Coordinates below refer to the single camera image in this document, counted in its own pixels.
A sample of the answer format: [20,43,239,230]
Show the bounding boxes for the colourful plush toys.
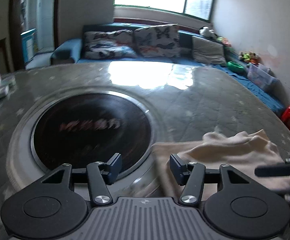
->
[238,51,259,65]

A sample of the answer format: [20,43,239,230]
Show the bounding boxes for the blue sofa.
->
[50,23,285,116]

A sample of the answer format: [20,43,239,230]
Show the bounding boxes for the cream beige sweatshirt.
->
[152,130,290,199]

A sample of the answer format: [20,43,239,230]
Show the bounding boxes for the butterfly pillow upright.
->
[133,24,181,58]

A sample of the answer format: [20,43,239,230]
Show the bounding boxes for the butterfly pillow lying flat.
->
[84,29,137,60]

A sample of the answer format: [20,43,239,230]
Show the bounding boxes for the blue white small cabinet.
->
[21,28,38,64]

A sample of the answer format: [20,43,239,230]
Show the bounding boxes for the black round induction cooktop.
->
[30,92,155,177]

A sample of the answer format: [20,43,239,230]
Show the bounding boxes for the grey beige cushion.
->
[192,36,226,66]

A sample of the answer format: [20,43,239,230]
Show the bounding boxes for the clear plastic storage box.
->
[247,63,278,92]

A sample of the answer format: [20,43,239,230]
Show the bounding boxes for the panda plush toy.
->
[199,26,218,40]

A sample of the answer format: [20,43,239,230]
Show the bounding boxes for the green plastic bowl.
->
[227,61,246,74]

